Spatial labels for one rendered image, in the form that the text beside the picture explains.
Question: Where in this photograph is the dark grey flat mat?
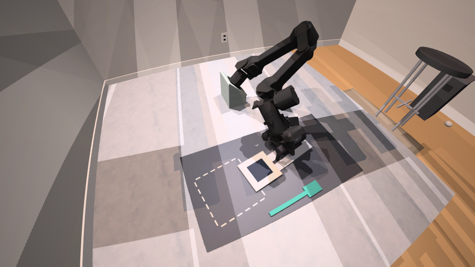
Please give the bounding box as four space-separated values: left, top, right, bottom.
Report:
180 114 363 252

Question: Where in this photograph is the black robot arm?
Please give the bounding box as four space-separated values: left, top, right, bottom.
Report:
228 21 319 119

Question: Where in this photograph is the teal small trowel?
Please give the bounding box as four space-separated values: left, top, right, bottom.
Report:
269 180 322 216

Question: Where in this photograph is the peach square tile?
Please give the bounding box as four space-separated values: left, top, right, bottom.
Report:
238 151 282 192

